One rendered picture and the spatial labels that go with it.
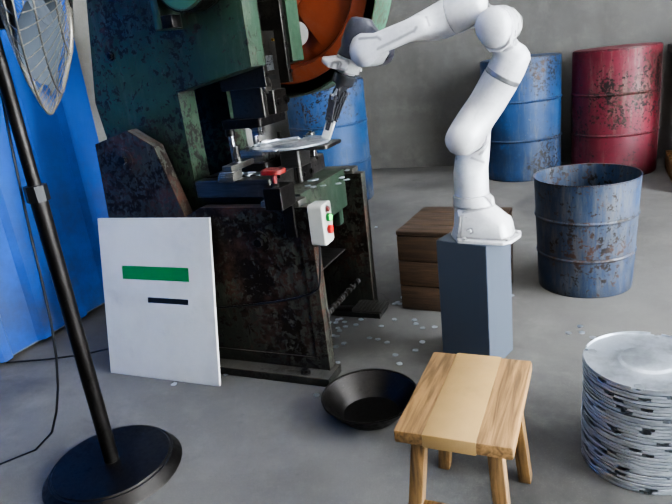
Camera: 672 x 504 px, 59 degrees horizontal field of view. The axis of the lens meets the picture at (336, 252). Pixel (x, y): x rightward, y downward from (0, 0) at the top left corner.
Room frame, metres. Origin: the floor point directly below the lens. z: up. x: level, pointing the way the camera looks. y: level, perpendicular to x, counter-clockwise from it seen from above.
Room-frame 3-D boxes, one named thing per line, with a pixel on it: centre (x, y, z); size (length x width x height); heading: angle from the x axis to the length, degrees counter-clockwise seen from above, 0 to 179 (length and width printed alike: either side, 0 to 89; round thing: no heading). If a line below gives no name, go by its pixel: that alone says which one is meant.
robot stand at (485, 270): (1.87, -0.46, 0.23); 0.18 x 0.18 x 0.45; 48
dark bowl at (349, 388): (1.60, -0.05, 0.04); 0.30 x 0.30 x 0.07
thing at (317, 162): (2.21, 0.23, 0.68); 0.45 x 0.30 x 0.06; 155
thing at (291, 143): (2.15, 0.12, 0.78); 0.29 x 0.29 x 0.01
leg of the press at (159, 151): (2.02, 0.47, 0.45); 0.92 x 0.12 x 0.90; 65
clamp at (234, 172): (2.05, 0.30, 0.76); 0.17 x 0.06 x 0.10; 155
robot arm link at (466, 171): (1.91, -0.48, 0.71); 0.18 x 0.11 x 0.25; 152
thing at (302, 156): (2.13, 0.07, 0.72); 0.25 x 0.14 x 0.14; 65
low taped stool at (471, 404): (1.14, -0.25, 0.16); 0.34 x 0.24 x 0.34; 155
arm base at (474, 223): (1.85, -0.49, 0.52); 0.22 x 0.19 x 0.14; 48
